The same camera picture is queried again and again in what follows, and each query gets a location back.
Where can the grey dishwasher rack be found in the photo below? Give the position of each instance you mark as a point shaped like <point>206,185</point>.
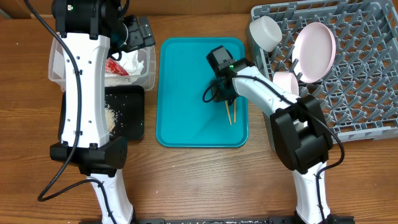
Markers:
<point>359,94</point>

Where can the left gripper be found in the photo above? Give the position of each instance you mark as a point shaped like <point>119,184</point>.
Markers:
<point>140,39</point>

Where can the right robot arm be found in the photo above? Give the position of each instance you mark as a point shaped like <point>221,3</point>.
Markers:
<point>296,127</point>

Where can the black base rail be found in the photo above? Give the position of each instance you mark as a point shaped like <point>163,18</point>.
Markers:
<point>271,220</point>

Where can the wooden chopstick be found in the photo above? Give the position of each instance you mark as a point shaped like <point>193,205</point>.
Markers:
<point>228,112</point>
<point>235,112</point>

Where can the clear plastic waste bin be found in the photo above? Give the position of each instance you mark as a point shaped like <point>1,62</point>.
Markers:
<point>145,80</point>

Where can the rice pile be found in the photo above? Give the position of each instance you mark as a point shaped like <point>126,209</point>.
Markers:
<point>124,115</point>

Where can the red snack wrapper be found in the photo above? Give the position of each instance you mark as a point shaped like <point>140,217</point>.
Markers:
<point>114,68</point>

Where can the grey metal bowl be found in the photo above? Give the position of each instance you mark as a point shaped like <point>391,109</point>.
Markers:
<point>266,33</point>

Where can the white napkin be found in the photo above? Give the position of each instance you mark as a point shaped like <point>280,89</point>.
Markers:
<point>131,64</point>

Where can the large white plate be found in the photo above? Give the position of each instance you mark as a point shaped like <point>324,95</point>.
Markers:
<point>315,50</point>

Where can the black rectangular tray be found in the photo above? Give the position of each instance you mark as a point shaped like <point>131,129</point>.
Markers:
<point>93,126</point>

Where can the teal serving tray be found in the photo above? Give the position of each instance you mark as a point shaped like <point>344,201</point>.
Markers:
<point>183,119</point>

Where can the small white plate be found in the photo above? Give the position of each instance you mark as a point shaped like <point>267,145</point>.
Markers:
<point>286,81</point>

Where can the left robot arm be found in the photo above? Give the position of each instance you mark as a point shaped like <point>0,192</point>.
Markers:
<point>89,33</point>

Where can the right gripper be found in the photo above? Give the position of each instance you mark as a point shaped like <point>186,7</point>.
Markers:
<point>224,93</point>

